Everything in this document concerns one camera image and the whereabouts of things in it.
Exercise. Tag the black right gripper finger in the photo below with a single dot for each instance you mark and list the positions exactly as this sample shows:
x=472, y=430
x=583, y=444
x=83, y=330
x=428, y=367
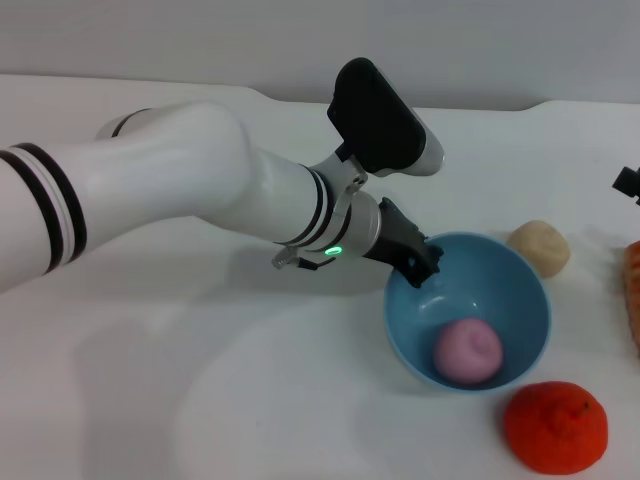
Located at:
x=630, y=185

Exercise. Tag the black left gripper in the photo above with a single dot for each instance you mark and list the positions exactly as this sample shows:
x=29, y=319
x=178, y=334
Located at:
x=395, y=240

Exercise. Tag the pink toy peach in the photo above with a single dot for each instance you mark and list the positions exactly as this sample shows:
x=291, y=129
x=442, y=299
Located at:
x=467, y=352

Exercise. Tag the blue bowl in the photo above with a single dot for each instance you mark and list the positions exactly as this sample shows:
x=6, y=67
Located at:
x=520, y=310

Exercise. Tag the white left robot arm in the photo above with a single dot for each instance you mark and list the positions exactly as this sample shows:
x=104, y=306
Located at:
x=175, y=175

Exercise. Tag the beige toy bun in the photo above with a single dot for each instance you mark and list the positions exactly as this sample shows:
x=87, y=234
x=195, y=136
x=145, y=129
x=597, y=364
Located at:
x=547, y=250

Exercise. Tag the orange toy bread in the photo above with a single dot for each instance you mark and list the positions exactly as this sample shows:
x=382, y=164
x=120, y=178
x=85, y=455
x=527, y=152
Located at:
x=632, y=295

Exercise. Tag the orange toy tangerine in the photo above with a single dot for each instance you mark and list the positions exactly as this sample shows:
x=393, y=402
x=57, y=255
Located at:
x=550, y=430

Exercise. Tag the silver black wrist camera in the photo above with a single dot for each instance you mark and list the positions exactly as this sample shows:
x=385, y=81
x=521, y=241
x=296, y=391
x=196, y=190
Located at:
x=380, y=125

